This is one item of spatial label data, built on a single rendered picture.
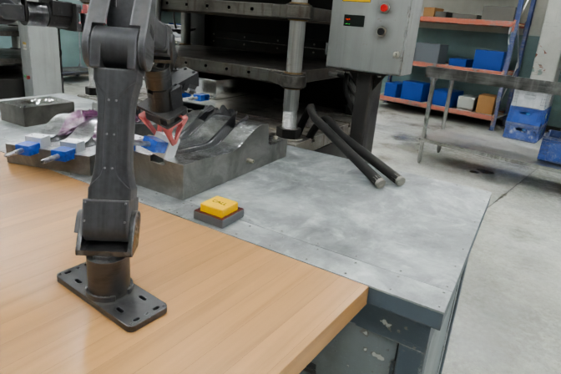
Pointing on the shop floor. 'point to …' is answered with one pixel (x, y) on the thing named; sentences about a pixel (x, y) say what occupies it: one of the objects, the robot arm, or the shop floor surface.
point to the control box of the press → (374, 26)
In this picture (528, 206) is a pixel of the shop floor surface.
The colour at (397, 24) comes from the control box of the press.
